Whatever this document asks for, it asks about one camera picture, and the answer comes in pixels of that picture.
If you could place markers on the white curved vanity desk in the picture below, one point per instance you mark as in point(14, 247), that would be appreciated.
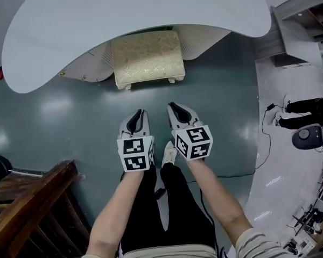
point(110, 12)

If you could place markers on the black metal stand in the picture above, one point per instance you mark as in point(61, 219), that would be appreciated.
point(308, 219)

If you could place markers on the person's white right shoe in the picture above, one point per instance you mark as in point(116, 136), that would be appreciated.
point(169, 154)

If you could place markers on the person's left forearm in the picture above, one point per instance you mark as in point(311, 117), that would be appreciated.
point(113, 211)

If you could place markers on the person's right forearm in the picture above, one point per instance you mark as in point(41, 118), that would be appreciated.
point(218, 197)

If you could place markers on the black power adapter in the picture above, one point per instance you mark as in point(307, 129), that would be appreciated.
point(270, 107)

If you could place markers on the cream cushioned stool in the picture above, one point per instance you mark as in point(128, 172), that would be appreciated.
point(148, 60)

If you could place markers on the dark wooden bed frame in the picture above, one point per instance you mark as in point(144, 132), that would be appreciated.
point(29, 206)

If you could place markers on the person's black trousers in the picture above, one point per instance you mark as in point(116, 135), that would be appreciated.
point(177, 211)

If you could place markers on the person's striped cream shirt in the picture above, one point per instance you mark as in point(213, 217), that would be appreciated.
point(261, 246)

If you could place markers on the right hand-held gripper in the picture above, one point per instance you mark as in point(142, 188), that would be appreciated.
point(195, 144)

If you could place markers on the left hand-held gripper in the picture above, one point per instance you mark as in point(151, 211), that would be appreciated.
point(134, 154)

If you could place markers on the grey wooden shelf unit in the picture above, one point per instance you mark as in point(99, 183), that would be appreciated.
point(293, 31)

